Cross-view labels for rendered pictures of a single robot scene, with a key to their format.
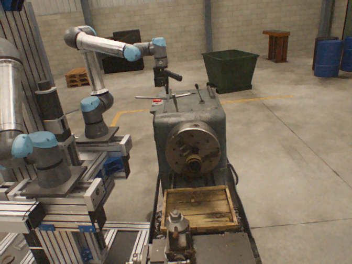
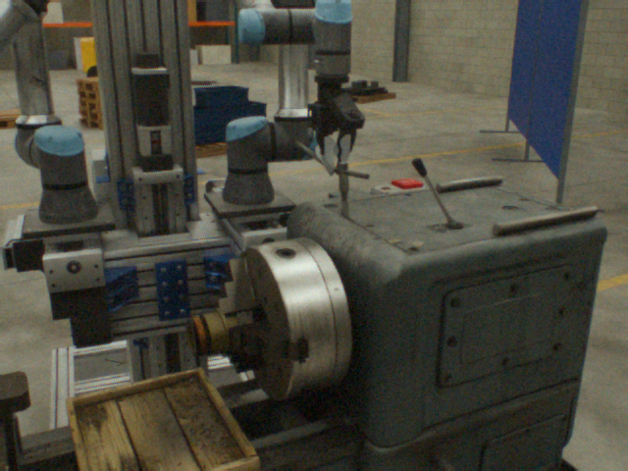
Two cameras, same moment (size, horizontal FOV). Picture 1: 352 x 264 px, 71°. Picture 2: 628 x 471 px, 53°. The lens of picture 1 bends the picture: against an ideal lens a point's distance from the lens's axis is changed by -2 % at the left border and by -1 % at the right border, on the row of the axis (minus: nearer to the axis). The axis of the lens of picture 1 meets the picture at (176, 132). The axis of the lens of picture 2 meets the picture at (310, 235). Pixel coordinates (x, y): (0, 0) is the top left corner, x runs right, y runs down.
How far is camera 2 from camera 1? 1.37 m
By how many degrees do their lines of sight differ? 56
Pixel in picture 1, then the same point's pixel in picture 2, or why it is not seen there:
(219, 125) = (372, 299)
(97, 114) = (239, 155)
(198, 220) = (110, 446)
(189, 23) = not seen: outside the picture
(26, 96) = (116, 71)
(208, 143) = (278, 316)
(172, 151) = not seen: hidden behind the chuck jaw
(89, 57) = not seen: hidden behind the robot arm
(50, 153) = (48, 163)
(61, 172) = (56, 204)
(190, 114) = (342, 233)
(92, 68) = (282, 57)
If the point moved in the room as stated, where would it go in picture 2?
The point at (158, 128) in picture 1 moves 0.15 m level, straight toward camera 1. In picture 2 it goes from (289, 233) to (232, 245)
